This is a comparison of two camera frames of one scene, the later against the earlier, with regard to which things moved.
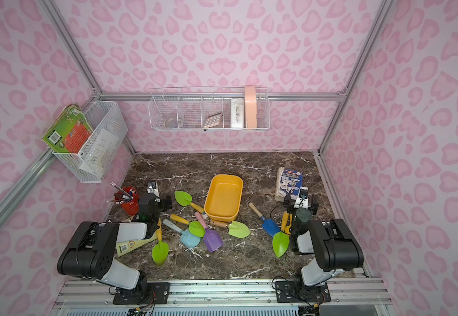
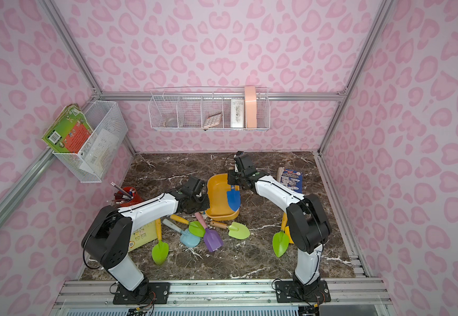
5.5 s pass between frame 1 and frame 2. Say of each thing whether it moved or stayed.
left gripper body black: moved
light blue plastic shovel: stayed
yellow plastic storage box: stayed
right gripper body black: moved
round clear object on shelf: stayed
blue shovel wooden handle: moved
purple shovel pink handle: stayed
